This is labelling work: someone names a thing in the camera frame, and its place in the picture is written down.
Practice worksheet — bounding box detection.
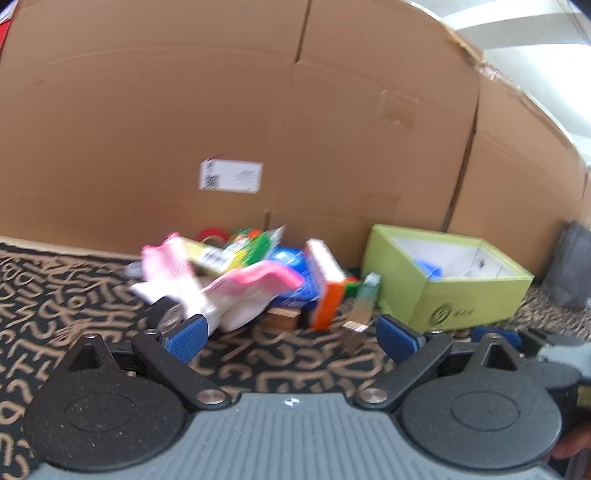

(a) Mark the red tape roll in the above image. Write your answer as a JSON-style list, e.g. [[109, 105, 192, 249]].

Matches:
[[198, 226, 229, 245]]

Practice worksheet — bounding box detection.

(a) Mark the lime green box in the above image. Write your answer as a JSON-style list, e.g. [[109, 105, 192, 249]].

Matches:
[[361, 224, 536, 333]]

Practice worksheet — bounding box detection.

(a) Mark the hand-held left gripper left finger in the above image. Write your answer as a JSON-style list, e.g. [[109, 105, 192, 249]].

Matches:
[[68, 315, 232, 411]]

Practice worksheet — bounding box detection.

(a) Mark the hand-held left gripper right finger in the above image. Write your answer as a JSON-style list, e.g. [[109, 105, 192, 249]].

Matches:
[[355, 315, 525, 411]]

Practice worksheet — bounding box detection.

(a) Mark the yellow medicine box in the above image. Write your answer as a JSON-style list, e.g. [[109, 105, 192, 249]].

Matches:
[[180, 236, 250, 278]]

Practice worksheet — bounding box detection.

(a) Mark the green translucent bottle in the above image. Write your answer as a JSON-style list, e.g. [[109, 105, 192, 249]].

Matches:
[[342, 272, 383, 356]]

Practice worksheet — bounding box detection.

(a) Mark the orange white box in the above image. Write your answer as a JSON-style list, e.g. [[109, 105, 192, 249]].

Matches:
[[305, 239, 347, 332]]

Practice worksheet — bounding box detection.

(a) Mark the round metal tin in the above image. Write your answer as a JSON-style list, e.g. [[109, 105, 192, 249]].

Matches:
[[148, 298, 185, 337]]

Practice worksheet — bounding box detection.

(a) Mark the person's right hand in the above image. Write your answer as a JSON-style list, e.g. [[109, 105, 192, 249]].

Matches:
[[551, 427, 591, 460]]

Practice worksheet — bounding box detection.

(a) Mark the large cardboard box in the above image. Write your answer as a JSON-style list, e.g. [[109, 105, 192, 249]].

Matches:
[[443, 69, 591, 241], [0, 0, 483, 278]]

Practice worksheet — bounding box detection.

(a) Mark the small wooden block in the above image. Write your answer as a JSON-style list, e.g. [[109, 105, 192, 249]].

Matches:
[[263, 307, 301, 330]]

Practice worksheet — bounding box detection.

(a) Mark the black patterned mat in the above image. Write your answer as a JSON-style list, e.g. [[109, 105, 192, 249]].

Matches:
[[0, 235, 591, 480]]

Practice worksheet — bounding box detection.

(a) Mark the grey bag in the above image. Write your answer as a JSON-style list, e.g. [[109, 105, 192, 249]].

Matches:
[[540, 220, 591, 308]]

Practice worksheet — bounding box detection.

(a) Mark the green packet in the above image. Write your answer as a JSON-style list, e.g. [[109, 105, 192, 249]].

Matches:
[[226, 226, 287, 266]]

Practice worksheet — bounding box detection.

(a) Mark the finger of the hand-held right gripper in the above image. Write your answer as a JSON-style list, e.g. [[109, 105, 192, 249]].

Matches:
[[471, 325, 525, 347]]

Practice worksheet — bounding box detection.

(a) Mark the pink white sock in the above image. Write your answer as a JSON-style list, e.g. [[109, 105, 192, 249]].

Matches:
[[203, 261, 305, 330], [130, 233, 218, 324]]

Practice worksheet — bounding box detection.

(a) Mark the blue plastic item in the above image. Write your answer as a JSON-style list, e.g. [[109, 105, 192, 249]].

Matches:
[[413, 258, 444, 281]]

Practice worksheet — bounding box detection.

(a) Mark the blue packet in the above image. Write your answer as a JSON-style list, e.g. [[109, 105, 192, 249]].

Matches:
[[268, 247, 319, 310]]

